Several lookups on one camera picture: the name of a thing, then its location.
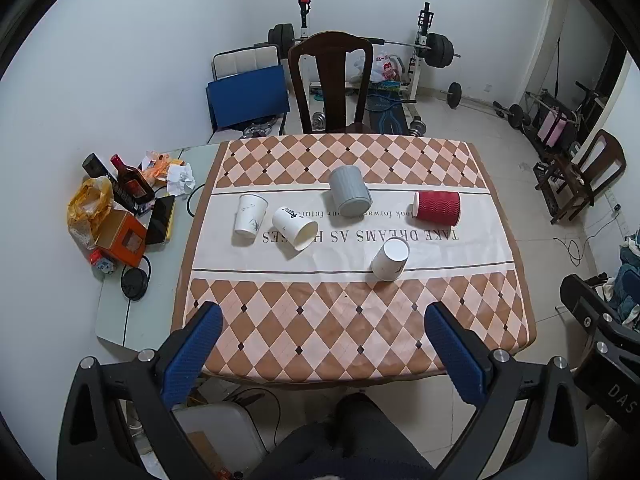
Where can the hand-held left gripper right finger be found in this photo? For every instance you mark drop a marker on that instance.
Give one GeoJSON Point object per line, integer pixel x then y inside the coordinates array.
{"type": "Point", "coordinates": [455, 360]}

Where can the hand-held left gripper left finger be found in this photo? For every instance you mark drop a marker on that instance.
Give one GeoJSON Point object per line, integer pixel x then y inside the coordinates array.
{"type": "Point", "coordinates": [192, 357]}

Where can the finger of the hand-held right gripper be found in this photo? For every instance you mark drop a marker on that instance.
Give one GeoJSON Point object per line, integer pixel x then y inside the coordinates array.
{"type": "Point", "coordinates": [576, 291]}

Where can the red ribbed paper cup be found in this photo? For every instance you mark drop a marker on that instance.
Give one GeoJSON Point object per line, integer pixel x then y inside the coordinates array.
{"type": "Point", "coordinates": [437, 207]}

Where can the white paper cup black print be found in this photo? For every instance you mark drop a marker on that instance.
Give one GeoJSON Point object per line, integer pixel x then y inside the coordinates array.
{"type": "Point", "coordinates": [294, 226]}

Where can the grey ribbed cup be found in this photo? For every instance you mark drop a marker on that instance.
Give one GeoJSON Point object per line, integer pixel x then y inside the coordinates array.
{"type": "Point", "coordinates": [350, 191]}

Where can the pile of clothes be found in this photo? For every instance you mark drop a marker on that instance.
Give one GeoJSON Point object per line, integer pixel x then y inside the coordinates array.
{"type": "Point", "coordinates": [627, 270]}

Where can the grey side table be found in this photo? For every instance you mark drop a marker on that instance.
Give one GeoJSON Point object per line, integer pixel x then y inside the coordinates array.
{"type": "Point", "coordinates": [150, 305]}

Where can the white box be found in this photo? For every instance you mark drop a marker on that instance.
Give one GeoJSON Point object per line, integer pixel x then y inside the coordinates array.
{"type": "Point", "coordinates": [220, 435]}

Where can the black round disc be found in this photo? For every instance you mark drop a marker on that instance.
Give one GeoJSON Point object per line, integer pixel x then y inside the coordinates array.
{"type": "Point", "coordinates": [134, 283]}

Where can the checkered brown tablecloth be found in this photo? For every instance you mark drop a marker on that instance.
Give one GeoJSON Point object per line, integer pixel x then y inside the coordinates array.
{"type": "Point", "coordinates": [350, 310]}

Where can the dark wooden chair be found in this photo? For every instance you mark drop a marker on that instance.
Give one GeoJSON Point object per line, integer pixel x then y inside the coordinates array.
{"type": "Point", "coordinates": [592, 172]}
{"type": "Point", "coordinates": [331, 85]}

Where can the small red blue packet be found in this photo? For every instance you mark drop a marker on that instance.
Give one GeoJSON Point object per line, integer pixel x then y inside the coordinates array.
{"type": "Point", "coordinates": [103, 261]}

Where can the orange box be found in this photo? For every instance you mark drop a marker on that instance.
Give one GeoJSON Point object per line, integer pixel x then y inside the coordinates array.
{"type": "Point", "coordinates": [122, 240]}

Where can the person's dark trouser legs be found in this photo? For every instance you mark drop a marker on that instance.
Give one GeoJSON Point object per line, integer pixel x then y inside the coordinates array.
{"type": "Point", "coordinates": [345, 447]}

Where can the pink bag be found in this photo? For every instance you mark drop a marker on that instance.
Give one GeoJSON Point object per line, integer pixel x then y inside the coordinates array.
{"type": "Point", "coordinates": [552, 129]}

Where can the crumpled white tissue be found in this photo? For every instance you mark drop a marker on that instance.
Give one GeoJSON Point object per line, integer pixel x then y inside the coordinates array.
{"type": "Point", "coordinates": [179, 178]}

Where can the yellow plastic bag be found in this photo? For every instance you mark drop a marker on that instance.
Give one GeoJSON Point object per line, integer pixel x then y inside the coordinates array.
{"type": "Point", "coordinates": [89, 207]}

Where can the black dumbbell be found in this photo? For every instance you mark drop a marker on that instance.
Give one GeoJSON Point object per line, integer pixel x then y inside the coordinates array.
{"type": "Point", "coordinates": [515, 115]}

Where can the amber liquor bottle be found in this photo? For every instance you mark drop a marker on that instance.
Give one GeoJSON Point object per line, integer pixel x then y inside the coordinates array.
{"type": "Point", "coordinates": [132, 180]}

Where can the orange wrapper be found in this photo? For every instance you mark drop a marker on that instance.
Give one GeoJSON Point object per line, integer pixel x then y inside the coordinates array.
{"type": "Point", "coordinates": [159, 166]}

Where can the black bottle box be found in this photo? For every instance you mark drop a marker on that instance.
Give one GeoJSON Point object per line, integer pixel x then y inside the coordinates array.
{"type": "Point", "coordinates": [110, 180]}

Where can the chrome dumbbell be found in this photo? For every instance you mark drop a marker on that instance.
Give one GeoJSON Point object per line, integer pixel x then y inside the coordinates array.
{"type": "Point", "coordinates": [418, 126]}
{"type": "Point", "coordinates": [320, 121]}

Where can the white weight rack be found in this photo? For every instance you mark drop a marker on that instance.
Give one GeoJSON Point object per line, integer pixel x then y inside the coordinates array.
{"type": "Point", "coordinates": [420, 67]}

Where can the barbell with black plates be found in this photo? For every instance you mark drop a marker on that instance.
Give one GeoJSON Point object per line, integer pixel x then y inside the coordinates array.
{"type": "Point", "coordinates": [440, 50]}

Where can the white red plastic bag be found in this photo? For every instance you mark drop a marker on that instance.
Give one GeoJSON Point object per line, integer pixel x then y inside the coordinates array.
{"type": "Point", "coordinates": [384, 67]}

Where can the white cushioned seat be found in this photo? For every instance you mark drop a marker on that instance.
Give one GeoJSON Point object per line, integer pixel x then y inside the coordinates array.
{"type": "Point", "coordinates": [244, 60]}

